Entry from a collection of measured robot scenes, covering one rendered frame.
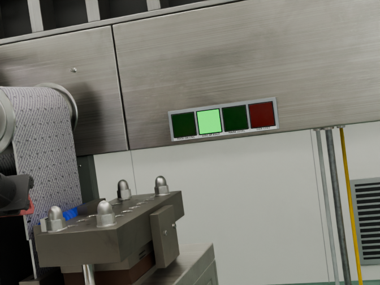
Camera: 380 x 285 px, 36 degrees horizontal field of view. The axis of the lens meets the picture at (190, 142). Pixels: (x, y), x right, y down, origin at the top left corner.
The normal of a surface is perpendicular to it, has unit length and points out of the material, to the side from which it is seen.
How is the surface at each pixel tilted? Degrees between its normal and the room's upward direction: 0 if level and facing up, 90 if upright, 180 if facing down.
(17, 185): 61
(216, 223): 90
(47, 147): 90
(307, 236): 90
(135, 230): 90
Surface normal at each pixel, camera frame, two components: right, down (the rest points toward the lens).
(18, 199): -0.29, -0.41
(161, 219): 0.95, -0.11
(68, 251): -0.27, 0.09
